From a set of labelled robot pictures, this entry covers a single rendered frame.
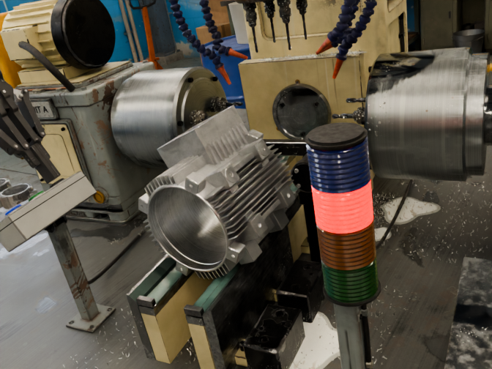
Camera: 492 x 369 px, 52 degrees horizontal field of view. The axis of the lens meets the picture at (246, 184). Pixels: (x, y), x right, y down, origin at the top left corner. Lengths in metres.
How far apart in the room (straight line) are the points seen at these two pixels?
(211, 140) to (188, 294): 0.27
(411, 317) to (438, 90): 0.39
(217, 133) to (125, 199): 0.56
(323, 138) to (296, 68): 0.72
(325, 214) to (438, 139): 0.46
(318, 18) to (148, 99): 0.46
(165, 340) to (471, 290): 0.47
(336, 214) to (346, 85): 0.70
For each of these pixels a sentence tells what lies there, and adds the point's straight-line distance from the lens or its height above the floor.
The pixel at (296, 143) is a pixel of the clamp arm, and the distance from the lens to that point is 1.01.
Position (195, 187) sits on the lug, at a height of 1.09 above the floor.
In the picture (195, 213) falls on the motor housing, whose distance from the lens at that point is 0.93.
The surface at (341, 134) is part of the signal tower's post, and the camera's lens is 0.49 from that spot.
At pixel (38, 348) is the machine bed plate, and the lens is 1.05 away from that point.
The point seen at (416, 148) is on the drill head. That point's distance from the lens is 0.95.
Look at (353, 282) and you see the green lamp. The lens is 0.55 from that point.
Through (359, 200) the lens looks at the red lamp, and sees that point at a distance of 0.50.
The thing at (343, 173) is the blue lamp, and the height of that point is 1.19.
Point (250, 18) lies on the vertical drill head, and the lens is 1.09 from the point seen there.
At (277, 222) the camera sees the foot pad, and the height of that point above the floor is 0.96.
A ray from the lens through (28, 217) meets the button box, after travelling 0.89.
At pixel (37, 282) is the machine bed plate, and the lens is 1.25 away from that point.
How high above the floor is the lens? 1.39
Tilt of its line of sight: 25 degrees down
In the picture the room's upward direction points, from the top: 11 degrees counter-clockwise
